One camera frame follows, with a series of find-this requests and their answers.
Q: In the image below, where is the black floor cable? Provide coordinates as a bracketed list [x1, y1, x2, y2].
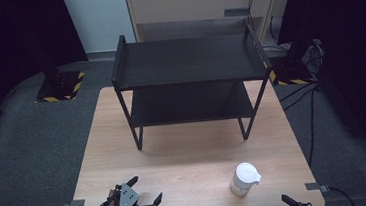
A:
[277, 82, 327, 169]

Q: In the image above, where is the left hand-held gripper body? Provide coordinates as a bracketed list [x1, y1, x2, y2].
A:
[111, 180, 157, 206]

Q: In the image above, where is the white lidded cup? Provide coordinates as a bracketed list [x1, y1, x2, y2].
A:
[228, 160, 264, 199]

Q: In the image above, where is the grey tape on cabinet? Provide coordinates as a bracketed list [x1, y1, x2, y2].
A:
[223, 7, 252, 18]

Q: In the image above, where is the grey tape strip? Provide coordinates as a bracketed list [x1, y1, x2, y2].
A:
[61, 198, 87, 206]
[303, 181, 329, 195]

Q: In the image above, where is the black stand base striped tape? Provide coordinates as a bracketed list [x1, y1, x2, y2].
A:
[267, 54, 320, 88]
[33, 68, 88, 105]

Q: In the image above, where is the black curtain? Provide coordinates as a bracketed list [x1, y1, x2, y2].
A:
[0, 0, 96, 153]
[275, 0, 366, 185]

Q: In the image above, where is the black cable at table edge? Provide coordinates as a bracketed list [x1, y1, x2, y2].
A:
[327, 183, 358, 206]

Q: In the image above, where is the black two-tier shelf rack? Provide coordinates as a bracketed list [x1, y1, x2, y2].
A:
[107, 21, 279, 154]

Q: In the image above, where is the black socket cable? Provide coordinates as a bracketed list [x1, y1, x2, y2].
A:
[244, 0, 260, 31]

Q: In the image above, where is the wooden cabinet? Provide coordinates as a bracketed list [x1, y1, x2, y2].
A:
[124, 0, 289, 53]

